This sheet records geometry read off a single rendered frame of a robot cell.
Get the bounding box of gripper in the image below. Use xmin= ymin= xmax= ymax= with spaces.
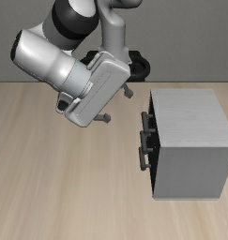
xmin=55 ymin=51 xmax=134 ymax=128

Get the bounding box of grey cabinet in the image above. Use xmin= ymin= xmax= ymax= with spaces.
xmin=138 ymin=87 xmax=228 ymax=202

